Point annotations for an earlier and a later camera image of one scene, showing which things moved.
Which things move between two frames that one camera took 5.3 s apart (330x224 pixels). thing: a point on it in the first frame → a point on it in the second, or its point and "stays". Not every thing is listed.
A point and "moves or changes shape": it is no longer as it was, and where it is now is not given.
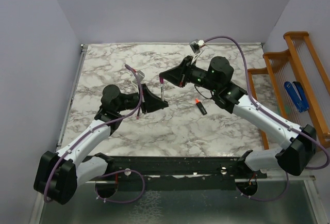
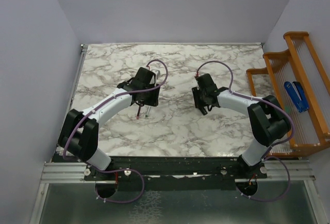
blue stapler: x=298 y=95 stays
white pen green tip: x=162 y=92 moves or changes shape
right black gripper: x=179 y=75 → x=196 y=90
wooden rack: x=294 y=87 stays
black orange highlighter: x=200 y=106 stays
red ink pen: x=138 y=112 stays
